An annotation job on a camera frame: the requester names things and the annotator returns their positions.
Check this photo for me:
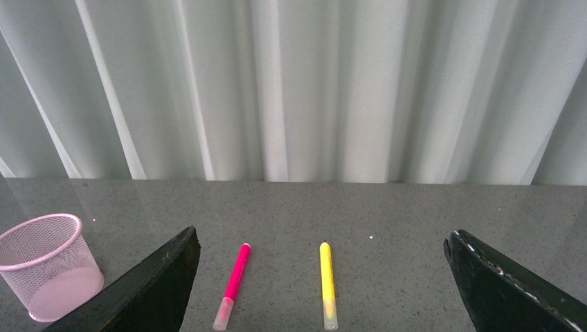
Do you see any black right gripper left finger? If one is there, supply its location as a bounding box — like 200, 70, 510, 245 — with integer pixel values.
45, 226, 201, 331

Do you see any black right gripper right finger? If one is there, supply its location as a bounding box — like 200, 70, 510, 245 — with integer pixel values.
443, 230, 586, 331

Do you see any pink pen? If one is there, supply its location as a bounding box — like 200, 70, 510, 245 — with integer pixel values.
213, 243, 251, 331

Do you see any pink mesh cup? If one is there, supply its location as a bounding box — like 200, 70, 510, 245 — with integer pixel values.
1, 213, 105, 322

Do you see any yellow pen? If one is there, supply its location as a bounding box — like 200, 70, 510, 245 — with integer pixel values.
319, 242, 338, 331

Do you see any white curtain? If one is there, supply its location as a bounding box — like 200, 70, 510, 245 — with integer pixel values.
1, 1, 586, 185

